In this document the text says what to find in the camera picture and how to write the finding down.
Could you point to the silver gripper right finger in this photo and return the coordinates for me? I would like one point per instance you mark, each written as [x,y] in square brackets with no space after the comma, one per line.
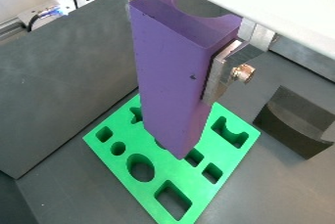
[231,62]

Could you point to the aluminium rail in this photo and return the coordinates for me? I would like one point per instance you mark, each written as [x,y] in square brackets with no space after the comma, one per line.
[12,29]

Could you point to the grey foam mat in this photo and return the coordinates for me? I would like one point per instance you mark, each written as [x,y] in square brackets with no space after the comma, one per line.
[63,74]

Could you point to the green shape sorter board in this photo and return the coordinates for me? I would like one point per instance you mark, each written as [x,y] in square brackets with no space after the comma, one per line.
[174,188]

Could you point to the black foam block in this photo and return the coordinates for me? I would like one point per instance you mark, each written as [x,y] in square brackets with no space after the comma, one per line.
[298,123]

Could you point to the purple arch block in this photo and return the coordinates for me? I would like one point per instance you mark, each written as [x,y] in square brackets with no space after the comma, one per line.
[174,44]

